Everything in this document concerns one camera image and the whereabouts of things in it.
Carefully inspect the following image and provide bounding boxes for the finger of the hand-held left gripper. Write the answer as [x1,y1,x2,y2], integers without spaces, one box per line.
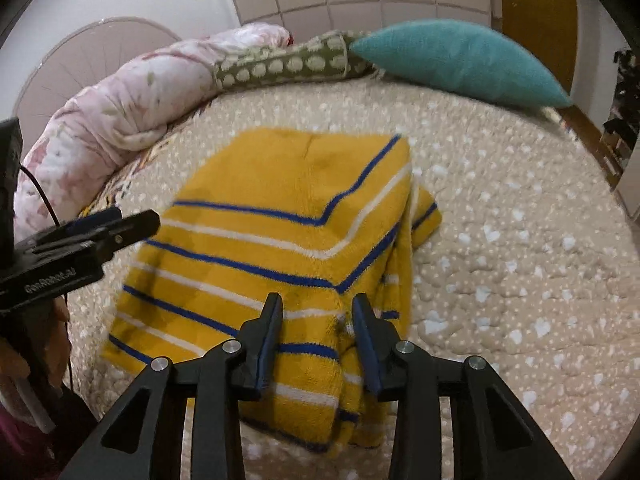
[37,207,124,242]
[75,210,161,264]

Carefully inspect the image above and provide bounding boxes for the pink round headboard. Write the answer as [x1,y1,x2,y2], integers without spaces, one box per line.
[12,19,183,151]

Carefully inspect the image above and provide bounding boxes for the yellow striped knit sweater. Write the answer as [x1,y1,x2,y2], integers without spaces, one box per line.
[100,129,443,456]

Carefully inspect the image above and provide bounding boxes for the olive spotted pillow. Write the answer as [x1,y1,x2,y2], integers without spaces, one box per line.
[214,30,373,92]

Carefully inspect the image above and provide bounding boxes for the colourful geometric patterned blanket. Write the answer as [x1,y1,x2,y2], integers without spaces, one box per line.
[80,132,173,218]

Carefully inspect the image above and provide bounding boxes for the white shelf unit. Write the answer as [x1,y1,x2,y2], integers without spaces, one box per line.
[602,47,640,188]

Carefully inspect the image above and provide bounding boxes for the black cable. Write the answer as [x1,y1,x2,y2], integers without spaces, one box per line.
[19,164,79,396]

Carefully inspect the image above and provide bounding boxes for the beige dotted quilt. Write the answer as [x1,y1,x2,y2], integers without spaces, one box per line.
[65,72,640,480]

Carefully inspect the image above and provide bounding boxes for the wooden door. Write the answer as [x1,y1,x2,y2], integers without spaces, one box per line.
[497,0,578,93]

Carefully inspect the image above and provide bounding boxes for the teal ribbed pillow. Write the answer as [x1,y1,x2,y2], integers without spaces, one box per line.
[349,19,573,109]

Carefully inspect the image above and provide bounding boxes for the pink floral duvet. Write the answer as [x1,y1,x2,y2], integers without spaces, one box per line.
[12,23,292,241]

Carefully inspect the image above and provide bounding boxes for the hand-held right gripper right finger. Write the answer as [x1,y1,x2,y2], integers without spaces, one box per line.
[351,294,576,480]

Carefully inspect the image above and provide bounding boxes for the person's left hand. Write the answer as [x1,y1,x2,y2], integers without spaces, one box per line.
[0,294,72,397]

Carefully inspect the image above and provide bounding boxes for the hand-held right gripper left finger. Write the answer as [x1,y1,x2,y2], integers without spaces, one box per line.
[62,292,284,480]

